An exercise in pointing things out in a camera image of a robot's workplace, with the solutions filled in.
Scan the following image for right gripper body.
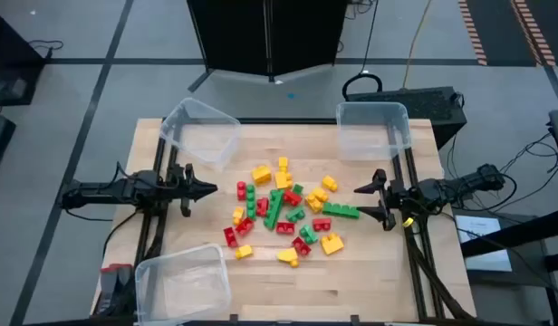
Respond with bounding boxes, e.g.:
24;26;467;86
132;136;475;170
377;168;428;231

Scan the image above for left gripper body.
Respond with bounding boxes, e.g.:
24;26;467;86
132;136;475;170
163;162;194;218

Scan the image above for yellow sloped toy block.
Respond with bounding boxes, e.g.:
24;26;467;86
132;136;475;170
276;247;301;268

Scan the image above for large yellow toy block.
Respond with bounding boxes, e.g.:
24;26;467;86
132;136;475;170
320;232;345;256

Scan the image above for clear plastic bin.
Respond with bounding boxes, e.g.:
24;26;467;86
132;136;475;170
335;101;413;163
159;97;242;172
133;243;233;326

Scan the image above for black computer case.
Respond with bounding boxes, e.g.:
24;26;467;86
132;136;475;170
346;85;468;149

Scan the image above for white paper sheet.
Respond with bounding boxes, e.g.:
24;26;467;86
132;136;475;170
455;215;514;273

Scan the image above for black metal beam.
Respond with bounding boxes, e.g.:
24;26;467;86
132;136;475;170
459;207;558;259

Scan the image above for black folding partition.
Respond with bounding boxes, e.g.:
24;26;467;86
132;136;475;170
187;0;351;85

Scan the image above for black cabinet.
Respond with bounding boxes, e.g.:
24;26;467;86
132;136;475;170
0;8;47;108

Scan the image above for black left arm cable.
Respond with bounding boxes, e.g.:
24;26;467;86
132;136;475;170
114;160;180;190

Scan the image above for black looped cable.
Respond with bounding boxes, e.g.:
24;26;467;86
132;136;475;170
341;72;384;103

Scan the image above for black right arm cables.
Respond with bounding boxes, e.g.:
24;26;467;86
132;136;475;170
446;130;558;214

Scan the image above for yellow cable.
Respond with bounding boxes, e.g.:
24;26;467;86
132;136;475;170
401;0;433;90

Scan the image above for thin black cable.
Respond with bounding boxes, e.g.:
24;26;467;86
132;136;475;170
359;0;380;76

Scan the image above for black floor cable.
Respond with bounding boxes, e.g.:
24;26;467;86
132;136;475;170
27;39;65;60

